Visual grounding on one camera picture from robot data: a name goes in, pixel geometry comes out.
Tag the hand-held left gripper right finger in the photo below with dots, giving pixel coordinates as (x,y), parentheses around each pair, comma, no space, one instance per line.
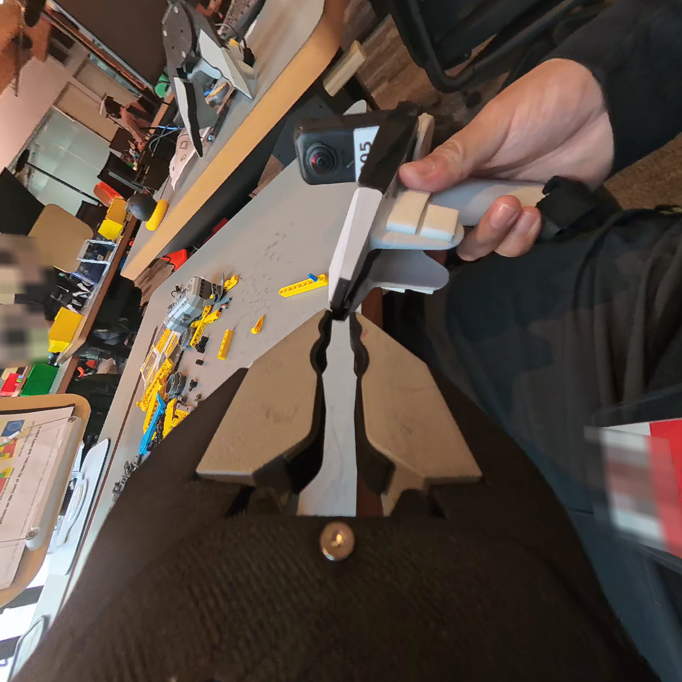
(421,421)

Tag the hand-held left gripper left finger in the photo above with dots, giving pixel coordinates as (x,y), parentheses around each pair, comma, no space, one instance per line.
(266,421)

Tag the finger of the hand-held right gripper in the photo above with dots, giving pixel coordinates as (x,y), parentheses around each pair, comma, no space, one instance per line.
(354,245)
(356,295)

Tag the long yellow brick beam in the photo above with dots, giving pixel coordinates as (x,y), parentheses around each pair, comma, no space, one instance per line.
(301,285)

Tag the person's right forearm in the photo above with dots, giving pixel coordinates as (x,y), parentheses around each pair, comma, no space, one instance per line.
(639,96)

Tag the grey desk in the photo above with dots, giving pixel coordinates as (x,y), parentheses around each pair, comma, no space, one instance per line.
(287,240)

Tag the person's right hand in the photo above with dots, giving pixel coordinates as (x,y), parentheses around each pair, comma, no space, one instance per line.
(533,128)

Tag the short yellow brick beam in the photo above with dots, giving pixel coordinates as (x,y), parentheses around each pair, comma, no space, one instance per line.
(226,345)

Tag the bundle of yellow beams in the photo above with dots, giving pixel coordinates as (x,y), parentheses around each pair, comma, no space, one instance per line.
(170,421)

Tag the small yellow wedge piece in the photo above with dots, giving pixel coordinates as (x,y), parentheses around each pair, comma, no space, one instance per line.
(258,325)

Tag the grey toy wheel hub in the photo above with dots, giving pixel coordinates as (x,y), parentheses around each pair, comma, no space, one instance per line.
(176,384)

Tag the cluster of black connectors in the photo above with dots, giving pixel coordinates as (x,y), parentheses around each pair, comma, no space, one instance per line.
(201,343)

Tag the yellow angled brick beam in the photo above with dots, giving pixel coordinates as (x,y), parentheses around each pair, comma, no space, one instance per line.
(205,322)

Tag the yellow grey sticker sheet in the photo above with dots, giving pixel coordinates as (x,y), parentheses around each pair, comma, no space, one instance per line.
(157,357)

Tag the grey brick battery box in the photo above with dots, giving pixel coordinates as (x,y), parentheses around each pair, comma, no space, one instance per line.
(189,306)

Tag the wood rimmed grey table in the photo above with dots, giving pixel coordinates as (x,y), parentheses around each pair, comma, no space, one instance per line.
(287,32)

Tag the wooden document stand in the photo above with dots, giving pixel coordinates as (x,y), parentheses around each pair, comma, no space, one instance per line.
(80,407)

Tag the paper sheet with drawings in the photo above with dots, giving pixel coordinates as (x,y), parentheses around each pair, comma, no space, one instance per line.
(184,160)

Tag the yellow storage bin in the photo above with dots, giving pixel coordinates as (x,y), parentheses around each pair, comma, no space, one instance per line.
(65,330)
(112,226)

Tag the green storage bin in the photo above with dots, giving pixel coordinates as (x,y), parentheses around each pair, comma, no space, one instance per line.
(40,378)

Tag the idle black grey gripper device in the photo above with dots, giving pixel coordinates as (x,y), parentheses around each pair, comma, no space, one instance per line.
(178,32)

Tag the printed instruction sheet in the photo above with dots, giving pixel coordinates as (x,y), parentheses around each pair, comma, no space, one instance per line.
(32,479)

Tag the large dark display panel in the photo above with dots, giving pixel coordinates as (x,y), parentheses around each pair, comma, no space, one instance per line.
(117,32)

